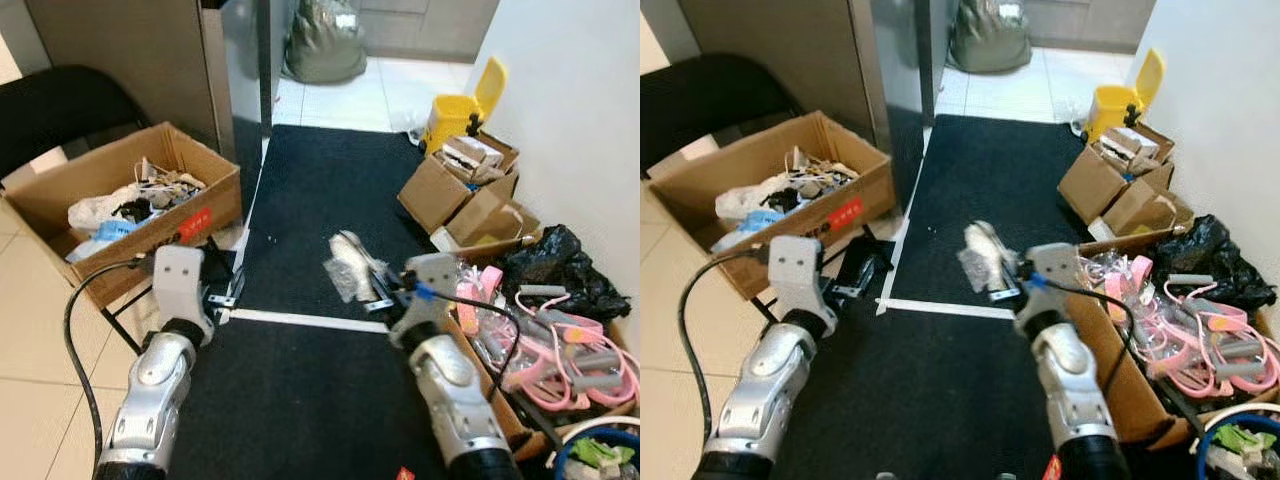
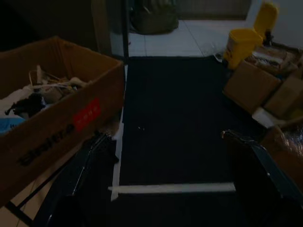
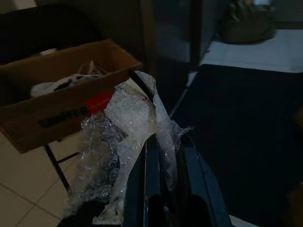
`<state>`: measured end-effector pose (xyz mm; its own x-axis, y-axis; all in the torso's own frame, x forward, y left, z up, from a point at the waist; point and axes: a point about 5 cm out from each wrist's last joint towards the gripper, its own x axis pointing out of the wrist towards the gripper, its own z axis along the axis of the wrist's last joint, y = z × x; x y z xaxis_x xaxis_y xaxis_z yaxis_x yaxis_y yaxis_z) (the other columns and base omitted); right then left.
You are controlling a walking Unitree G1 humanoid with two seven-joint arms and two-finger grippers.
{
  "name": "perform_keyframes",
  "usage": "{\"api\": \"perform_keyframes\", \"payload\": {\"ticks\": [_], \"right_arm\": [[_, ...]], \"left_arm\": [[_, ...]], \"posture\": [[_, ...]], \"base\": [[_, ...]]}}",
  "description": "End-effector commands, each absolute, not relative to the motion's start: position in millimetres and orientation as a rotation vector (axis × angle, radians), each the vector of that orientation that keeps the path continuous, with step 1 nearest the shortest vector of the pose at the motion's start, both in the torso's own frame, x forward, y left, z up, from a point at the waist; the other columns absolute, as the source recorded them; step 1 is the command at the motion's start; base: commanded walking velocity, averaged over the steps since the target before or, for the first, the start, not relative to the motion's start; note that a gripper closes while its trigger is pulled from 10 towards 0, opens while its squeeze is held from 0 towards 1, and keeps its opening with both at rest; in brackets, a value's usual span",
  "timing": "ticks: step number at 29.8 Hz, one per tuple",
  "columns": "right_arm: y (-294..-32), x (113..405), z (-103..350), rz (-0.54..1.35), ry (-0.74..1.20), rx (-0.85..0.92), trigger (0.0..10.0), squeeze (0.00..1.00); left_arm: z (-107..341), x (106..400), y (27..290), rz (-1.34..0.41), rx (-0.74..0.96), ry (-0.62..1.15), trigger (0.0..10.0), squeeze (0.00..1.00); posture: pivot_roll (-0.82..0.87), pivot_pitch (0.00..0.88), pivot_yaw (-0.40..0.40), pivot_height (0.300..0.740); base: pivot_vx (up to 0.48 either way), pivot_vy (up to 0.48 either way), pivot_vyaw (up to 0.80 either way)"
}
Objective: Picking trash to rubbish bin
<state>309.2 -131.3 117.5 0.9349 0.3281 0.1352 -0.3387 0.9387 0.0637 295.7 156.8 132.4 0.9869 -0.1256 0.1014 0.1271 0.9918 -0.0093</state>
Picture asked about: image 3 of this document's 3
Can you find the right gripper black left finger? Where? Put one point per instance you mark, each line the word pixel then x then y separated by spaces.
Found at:
pixel 142 189

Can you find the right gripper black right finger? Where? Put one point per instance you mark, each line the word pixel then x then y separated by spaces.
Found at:
pixel 201 189

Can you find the clear plastic wrap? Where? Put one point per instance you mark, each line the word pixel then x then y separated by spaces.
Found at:
pixel 132 118

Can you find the white crumpled trash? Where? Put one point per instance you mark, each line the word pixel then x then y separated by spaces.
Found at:
pixel 47 88

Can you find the black floor rug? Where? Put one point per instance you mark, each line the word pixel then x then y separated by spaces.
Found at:
pixel 248 130

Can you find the brown cardboard box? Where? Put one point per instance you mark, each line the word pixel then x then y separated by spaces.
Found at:
pixel 59 104

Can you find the olive green bag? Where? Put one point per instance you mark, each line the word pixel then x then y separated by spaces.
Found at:
pixel 248 23

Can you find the black chair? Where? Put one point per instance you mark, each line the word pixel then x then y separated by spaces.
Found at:
pixel 47 28

